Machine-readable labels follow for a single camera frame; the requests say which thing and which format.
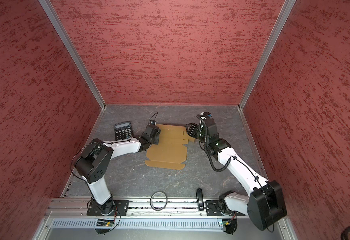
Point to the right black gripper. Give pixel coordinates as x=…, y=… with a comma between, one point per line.
x=192, y=129

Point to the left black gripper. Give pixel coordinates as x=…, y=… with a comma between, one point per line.
x=156, y=139

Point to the brown cardboard box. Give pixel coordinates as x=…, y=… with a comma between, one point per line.
x=171, y=151

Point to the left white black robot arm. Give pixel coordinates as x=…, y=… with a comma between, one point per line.
x=95, y=159

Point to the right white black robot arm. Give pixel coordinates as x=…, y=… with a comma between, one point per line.
x=263, y=202

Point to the black desk calculator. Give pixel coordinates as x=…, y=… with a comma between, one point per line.
x=123, y=131

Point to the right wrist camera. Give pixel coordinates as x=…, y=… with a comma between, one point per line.
x=206, y=115

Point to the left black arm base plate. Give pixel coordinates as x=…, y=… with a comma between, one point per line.
x=109, y=208

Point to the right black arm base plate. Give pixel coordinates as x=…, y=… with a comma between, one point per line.
x=215, y=208

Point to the white perforated cable duct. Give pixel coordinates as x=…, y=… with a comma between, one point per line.
x=213, y=225

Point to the aluminium front rail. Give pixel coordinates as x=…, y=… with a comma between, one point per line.
x=177, y=208

